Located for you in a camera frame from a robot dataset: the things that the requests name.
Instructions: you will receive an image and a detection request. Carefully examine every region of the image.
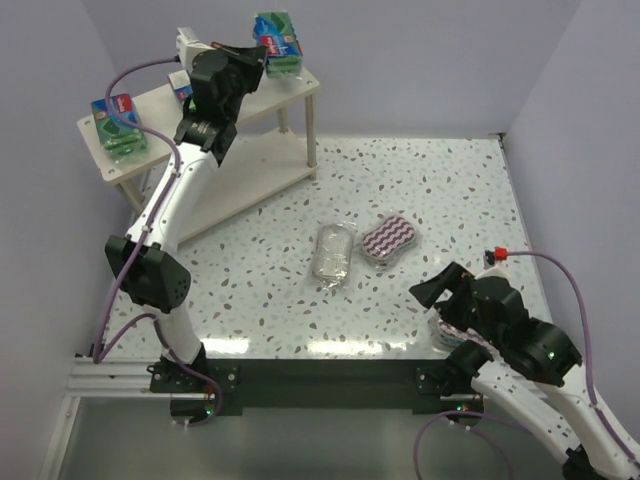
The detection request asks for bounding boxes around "Vileda pack with red logo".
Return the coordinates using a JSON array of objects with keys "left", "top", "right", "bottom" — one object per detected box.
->
[{"left": 253, "top": 11, "right": 303, "bottom": 78}]

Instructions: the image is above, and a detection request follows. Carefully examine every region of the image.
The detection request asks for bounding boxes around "Vileda pack with barcode label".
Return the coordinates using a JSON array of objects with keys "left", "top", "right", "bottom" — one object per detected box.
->
[{"left": 167, "top": 70, "right": 193, "bottom": 106}]

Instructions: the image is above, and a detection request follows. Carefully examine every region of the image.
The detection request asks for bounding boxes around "large blue Vileda sponge pack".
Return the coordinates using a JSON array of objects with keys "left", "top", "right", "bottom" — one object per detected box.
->
[{"left": 91, "top": 93, "right": 148, "bottom": 164}]

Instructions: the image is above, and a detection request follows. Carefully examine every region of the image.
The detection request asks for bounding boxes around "silver mesh scourer pack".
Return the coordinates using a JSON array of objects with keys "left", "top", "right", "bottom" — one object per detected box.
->
[{"left": 311, "top": 222, "right": 357, "bottom": 290}]

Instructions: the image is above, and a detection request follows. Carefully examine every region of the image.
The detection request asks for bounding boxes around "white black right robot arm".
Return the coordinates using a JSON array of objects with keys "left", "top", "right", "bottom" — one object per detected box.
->
[{"left": 409, "top": 263, "right": 639, "bottom": 479}]

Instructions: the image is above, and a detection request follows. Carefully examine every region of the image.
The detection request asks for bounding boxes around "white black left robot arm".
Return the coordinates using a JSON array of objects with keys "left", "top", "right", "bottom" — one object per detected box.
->
[{"left": 105, "top": 44, "right": 267, "bottom": 365}]

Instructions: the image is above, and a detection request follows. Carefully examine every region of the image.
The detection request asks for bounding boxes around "small pink wavy sponge pack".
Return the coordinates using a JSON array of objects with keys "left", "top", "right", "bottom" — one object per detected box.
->
[{"left": 429, "top": 316, "right": 482, "bottom": 348}]

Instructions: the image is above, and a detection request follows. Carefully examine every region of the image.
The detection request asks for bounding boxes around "pink brown wavy sponge pack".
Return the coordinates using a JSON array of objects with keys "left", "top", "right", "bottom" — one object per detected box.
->
[{"left": 360, "top": 214, "right": 420, "bottom": 268}]

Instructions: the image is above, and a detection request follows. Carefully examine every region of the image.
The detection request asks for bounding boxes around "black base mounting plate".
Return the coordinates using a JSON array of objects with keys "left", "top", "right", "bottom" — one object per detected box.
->
[{"left": 147, "top": 358, "right": 485, "bottom": 421}]

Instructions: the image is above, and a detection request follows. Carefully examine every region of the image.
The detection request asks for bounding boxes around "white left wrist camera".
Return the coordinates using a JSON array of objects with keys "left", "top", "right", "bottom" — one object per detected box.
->
[{"left": 176, "top": 27, "right": 211, "bottom": 71}]

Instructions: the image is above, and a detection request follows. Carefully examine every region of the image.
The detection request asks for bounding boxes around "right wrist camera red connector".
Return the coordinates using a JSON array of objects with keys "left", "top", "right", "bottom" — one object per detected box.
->
[{"left": 484, "top": 247, "right": 509, "bottom": 266}]

